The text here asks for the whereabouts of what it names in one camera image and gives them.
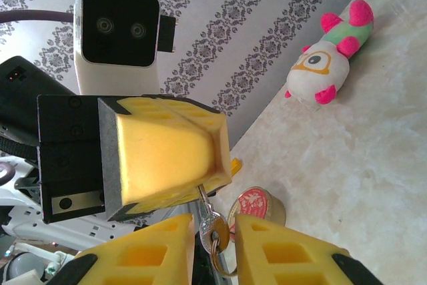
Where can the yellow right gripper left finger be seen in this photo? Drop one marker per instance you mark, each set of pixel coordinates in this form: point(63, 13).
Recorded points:
point(146, 255)

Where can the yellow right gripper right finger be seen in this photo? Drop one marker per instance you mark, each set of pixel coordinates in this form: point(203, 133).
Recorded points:
point(287, 258)

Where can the brass key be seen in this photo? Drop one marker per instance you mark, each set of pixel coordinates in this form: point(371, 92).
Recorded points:
point(223, 231)

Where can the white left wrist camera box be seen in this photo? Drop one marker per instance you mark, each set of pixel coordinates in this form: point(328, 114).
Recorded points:
point(116, 24)

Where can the yellow rectangular block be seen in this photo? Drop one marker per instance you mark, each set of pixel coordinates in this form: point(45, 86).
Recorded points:
point(236, 166)

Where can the round tin with red lid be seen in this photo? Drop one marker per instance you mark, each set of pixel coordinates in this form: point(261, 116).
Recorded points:
point(253, 205)

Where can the white pink green plush toy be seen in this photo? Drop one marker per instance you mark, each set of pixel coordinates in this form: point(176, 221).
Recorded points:
point(317, 71)

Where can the silver key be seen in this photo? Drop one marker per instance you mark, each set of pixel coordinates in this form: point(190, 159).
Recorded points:
point(207, 221)

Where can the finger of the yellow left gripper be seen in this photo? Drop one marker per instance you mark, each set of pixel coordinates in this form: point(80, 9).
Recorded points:
point(160, 158)
point(190, 109)

